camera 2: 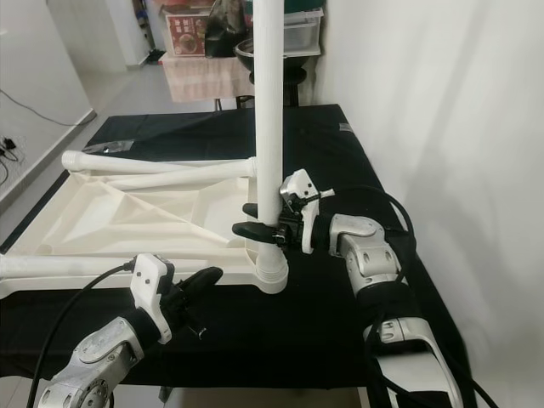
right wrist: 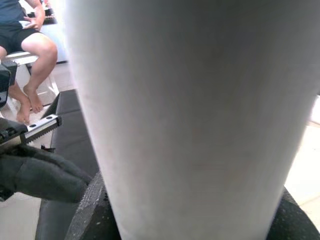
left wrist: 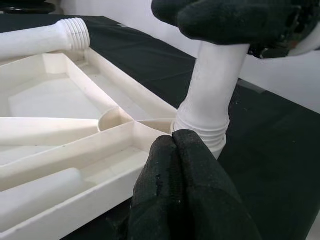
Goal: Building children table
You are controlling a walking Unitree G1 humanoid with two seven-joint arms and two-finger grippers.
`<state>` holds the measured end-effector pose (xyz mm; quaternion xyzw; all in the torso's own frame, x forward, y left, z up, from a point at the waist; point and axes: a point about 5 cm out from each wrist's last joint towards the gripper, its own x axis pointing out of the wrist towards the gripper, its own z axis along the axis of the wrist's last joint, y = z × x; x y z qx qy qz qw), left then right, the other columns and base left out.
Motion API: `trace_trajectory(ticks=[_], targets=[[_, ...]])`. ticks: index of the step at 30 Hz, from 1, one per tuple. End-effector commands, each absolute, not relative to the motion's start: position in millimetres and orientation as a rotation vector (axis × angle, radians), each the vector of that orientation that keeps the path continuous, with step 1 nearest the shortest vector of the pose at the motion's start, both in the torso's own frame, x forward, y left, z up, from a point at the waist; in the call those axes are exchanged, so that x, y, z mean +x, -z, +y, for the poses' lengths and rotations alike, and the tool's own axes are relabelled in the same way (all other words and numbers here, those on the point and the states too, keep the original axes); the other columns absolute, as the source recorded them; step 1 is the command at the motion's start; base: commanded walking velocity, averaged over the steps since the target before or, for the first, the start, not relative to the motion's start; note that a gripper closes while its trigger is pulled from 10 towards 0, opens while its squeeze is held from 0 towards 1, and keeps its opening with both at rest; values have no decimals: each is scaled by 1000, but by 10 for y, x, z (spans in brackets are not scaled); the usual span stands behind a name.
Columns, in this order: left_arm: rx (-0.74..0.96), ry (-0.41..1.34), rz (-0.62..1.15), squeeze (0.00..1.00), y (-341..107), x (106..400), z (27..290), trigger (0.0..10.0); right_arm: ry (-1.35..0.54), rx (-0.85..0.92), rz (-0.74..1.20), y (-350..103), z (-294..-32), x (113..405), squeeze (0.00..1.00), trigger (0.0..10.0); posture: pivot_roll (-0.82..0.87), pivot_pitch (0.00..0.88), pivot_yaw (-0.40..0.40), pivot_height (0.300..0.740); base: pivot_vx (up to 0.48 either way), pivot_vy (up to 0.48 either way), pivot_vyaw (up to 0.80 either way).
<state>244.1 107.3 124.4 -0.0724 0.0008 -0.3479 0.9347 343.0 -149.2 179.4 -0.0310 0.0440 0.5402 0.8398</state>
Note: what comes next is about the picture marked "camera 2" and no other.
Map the black tablecloth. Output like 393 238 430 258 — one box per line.
0 104 477 402

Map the clear plastic bag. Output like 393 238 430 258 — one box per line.
106 139 139 155

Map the black shiny pan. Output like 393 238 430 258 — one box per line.
204 0 253 59

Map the clear plastic container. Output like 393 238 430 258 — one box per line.
285 10 324 57

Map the red food poster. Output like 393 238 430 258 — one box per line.
168 15 207 58

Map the clear box orange lid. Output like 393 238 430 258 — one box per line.
160 0 215 59

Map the green pot lid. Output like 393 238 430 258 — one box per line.
244 0 324 13

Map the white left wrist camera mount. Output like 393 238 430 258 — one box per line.
132 253 177 345

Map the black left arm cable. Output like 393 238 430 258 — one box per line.
24 262 137 408

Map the black wall cable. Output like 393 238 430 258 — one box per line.
0 89 93 130

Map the black power adapter cable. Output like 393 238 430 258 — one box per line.
0 134 25 184

